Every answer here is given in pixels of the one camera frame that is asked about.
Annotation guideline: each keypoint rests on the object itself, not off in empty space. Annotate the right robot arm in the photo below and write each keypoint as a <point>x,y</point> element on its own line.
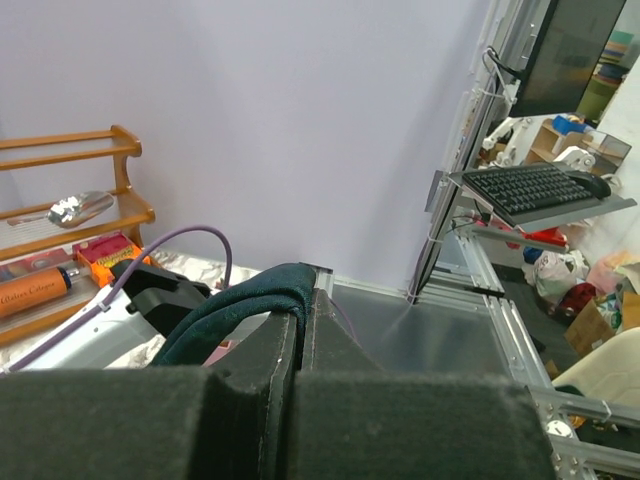
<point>125,329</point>

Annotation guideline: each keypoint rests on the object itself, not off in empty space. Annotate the metal scoop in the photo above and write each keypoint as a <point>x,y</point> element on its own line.
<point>72,211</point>

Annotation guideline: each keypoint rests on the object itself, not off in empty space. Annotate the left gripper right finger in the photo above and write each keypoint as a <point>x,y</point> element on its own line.
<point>422,392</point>

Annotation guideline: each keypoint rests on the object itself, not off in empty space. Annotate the grey keyboard tray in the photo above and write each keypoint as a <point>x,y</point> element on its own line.
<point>549,217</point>

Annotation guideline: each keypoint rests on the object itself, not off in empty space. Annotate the orange cylindrical bottle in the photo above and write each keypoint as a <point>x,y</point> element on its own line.
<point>36,289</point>

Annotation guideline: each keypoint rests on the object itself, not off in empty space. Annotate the black monitor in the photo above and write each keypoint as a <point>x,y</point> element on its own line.
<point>569,44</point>

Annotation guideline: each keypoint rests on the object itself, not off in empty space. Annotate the dark green tie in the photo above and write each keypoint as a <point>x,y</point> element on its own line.
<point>285,288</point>

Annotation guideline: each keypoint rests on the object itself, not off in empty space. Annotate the black computer mouse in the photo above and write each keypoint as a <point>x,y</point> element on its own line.
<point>594,184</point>

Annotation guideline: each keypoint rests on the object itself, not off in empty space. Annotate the wooden three-tier shelf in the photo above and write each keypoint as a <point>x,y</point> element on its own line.
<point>69,164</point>

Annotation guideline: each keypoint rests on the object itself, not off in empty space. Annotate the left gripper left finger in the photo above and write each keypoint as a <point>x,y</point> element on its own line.
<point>218,422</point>

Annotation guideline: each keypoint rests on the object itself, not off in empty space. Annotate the black keyboard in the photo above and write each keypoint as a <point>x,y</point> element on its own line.
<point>525,189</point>

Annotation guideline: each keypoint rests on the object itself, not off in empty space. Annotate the orange sponge box lower right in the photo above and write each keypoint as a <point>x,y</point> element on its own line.
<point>100,254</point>

